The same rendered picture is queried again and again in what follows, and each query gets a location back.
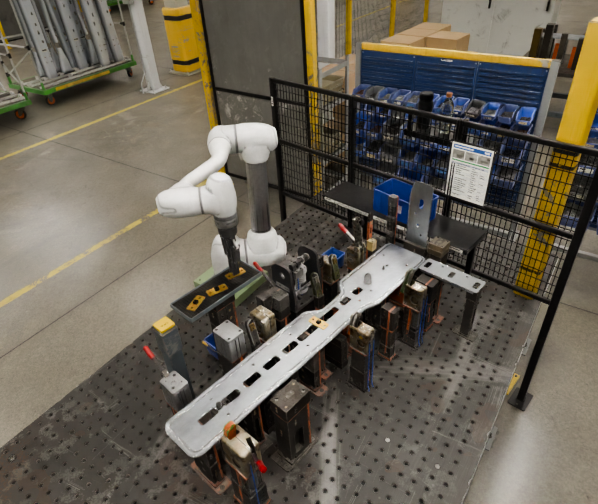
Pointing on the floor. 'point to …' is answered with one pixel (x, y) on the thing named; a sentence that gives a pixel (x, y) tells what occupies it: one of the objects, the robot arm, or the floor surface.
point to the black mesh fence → (441, 186)
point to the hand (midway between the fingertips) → (233, 266)
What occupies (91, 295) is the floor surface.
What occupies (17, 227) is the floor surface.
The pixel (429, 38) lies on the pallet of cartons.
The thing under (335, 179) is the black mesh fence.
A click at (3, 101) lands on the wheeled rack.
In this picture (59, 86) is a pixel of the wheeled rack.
